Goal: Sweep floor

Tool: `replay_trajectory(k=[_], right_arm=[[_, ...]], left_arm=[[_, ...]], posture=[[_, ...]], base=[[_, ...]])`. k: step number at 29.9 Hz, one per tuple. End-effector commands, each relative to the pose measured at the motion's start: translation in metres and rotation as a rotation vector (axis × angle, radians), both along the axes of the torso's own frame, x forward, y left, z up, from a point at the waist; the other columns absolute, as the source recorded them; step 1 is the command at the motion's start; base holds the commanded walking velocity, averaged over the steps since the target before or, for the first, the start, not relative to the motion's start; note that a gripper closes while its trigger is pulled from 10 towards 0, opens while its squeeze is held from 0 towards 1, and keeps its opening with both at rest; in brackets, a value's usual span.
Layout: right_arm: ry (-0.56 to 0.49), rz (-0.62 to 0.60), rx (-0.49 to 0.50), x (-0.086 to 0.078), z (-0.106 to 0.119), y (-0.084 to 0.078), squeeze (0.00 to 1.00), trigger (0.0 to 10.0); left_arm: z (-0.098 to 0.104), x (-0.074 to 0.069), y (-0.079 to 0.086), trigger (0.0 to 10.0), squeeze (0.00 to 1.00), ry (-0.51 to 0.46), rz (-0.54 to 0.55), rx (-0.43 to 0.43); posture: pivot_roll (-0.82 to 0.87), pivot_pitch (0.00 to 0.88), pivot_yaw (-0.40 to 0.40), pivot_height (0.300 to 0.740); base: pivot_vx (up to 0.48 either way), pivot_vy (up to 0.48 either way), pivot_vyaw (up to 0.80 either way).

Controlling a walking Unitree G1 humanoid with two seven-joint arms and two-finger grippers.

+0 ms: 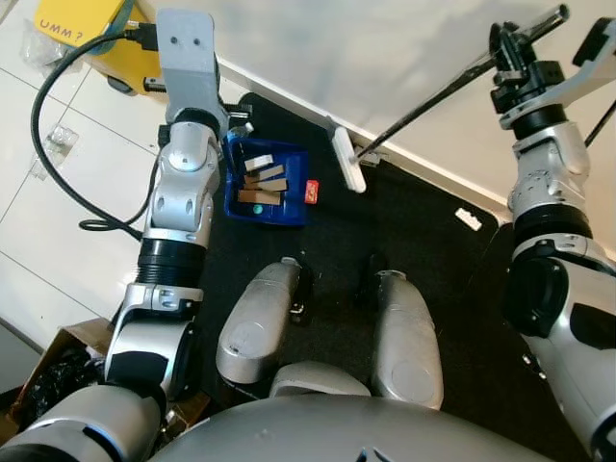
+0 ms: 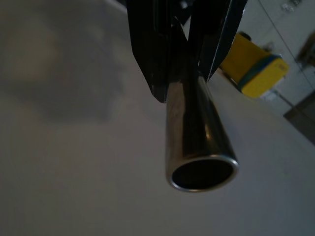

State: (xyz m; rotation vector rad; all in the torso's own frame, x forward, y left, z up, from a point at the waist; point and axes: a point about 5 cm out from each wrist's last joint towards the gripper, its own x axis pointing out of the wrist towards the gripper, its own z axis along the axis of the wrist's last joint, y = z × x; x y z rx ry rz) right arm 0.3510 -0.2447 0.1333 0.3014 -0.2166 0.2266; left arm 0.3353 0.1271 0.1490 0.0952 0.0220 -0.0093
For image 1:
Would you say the black floor mat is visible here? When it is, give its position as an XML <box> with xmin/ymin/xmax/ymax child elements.
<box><xmin>197</xmin><ymin>91</ymin><xmax>616</xmax><ymax>462</ymax></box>

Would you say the grey robot torso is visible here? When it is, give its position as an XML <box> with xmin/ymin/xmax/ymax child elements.
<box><xmin>149</xmin><ymin>393</ymin><xmax>526</xmax><ymax>462</ymax></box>

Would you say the black plastic bag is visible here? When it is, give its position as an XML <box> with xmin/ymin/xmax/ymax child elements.
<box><xmin>19</xmin><ymin>345</ymin><xmax>102</xmax><ymax>424</ymax></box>

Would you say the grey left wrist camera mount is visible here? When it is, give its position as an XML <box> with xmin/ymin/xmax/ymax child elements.
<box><xmin>154</xmin><ymin>8</ymin><xmax>232</xmax><ymax>121</ymax></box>

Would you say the silver robot left leg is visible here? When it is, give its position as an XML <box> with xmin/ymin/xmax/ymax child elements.
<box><xmin>215</xmin><ymin>256</ymin><xmax>372</xmax><ymax>401</ymax></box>

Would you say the crumpled clear plastic wrap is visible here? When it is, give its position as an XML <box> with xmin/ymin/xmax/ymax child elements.
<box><xmin>17</xmin><ymin>34</ymin><xmax>55</xmax><ymax>74</ymax></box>

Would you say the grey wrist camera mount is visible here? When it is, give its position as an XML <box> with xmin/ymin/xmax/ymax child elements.
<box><xmin>534</xmin><ymin>17</ymin><xmax>616</xmax><ymax>109</ymax></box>
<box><xmin>154</xmin><ymin>8</ymin><xmax>232</xmax><ymax>121</ymax></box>

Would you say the silver robot leg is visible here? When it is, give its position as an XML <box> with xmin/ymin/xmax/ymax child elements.
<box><xmin>215</xmin><ymin>256</ymin><xmax>372</xmax><ymax>401</ymax></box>
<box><xmin>358</xmin><ymin>252</ymin><xmax>446</xmax><ymax>410</ymax></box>

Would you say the silver robot right leg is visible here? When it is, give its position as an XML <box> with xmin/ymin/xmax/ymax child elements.
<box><xmin>358</xmin><ymin>252</ymin><xmax>446</xmax><ymax>410</ymax></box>

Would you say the white folded paper scrap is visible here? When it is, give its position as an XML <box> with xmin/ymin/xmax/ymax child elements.
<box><xmin>244</xmin><ymin>154</ymin><xmax>276</xmax><ymax>172</ymax></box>

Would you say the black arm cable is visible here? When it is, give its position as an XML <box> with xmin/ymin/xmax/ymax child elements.
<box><xmin>29</xmin><ymin>21</ymin><xmax>165</xmax><ymax>240</ymax></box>
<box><xmin>581</xmin><ymin>94</ymin><xmax>616</xmax><ymax>147</ymax></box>

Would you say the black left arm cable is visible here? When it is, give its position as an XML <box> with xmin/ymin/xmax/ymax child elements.
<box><xmin>29</xmin><ymin>21</ymin><xmax>165</xmax><ymax>240</ymax></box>

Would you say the yellow lidded trash bin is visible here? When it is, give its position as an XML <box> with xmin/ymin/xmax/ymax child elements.
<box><xmin>34</xmin><ymin>0</ymin><xmax>167</xmax><ymax>97</ymax></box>

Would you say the clear empty plastic bottle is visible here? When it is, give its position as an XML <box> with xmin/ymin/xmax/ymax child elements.
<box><xmin>27</xmin><ymin>122</ymin><xmax>81</xmax><ymax>186</ymax></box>

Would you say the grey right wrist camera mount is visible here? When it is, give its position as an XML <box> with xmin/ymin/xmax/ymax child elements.
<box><xmin>534</xmin><ymin>17</ymin><xmax>616</xmax><ymax>109</ymax></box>

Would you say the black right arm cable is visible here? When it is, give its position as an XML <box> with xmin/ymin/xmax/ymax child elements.
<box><xmin>581</xmin><ymin>94</ymin><xmax>616</xmax><ymax>147</ymax></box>

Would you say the blue long-handled dustpan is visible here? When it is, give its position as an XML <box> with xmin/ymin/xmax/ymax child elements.
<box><xmin>221</xmin><ymin>120</ymin><xmax>311</xmax><ymax>228</ymax></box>

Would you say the white-headed broom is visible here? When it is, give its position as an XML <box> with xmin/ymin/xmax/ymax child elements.
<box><xmin>330</xmin><ymin>5</ymin><xmax>571</xmax><ymax>195</ymax></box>

